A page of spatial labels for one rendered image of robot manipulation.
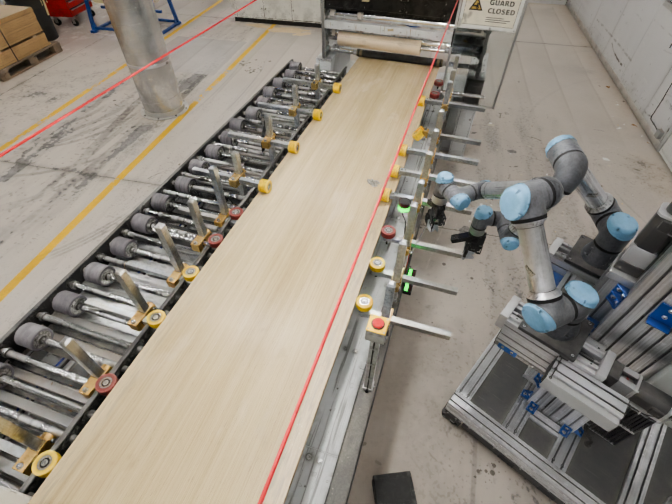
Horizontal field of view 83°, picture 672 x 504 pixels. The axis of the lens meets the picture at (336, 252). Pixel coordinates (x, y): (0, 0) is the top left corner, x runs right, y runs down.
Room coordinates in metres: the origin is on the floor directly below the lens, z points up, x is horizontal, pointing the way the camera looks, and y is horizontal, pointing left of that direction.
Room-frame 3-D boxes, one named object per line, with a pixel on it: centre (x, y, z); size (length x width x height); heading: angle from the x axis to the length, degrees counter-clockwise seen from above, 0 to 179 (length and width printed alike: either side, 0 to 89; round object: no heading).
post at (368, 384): (0.71, -0.15, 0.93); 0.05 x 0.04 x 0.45; 162
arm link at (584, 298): (0.83, -0.89, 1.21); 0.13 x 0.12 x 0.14; 114
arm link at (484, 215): (1.37, -0.71, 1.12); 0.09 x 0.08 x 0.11; 85
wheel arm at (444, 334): (0.97, -0.32, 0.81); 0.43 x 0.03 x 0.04; 72
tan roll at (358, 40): (3.85, -0.59, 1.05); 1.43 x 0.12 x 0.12; 72
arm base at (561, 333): (0.83, -0.89, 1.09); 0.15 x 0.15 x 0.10
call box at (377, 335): (0.72, -0.15, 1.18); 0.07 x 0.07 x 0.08; 72
